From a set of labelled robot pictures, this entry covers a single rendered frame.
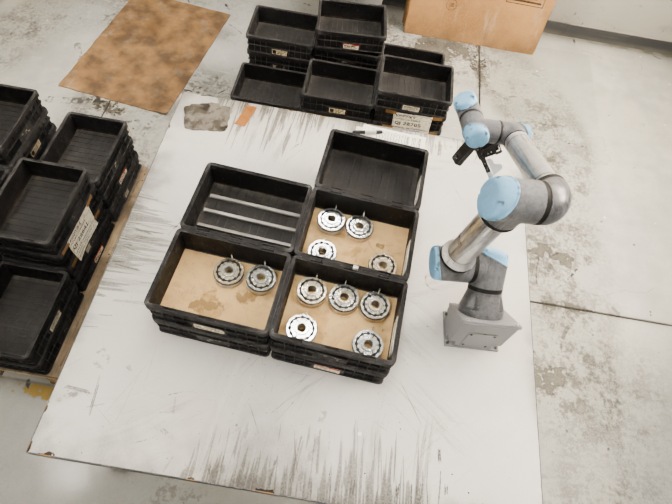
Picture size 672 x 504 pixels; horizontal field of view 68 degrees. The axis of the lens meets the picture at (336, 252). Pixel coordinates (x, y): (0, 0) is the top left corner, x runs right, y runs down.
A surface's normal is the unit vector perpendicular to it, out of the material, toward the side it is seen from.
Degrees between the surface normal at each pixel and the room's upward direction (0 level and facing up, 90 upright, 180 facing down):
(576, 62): 0
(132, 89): 0
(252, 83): 0
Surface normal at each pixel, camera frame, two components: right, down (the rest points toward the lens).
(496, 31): -0.12, 0.65
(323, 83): 0.09, -0.51
